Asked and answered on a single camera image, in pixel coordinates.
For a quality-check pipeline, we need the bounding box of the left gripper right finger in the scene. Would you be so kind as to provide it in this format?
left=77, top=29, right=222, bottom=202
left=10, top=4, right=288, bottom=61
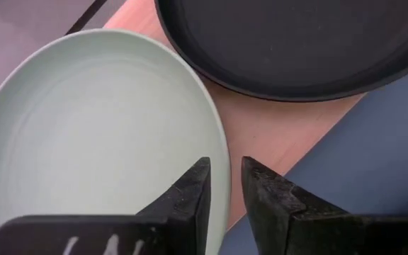
left=241, top=155, right=408, bottom=255

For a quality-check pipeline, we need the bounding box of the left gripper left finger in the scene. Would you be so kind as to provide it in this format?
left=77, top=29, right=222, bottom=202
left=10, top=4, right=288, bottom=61
left=0, top=157, right=213, bottom=255

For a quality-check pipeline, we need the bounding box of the mint green plate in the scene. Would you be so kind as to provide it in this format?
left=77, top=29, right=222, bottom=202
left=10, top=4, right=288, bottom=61
left=0, top=28, right=232, bottom=255

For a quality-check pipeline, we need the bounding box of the black plate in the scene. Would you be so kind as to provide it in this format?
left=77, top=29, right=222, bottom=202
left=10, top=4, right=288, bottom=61
left=154, top=0, right=408, bottom=103

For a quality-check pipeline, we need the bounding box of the blue table mat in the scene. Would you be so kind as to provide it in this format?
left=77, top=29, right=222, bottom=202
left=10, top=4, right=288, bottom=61
left=217, top=62, right=408, bottom=255

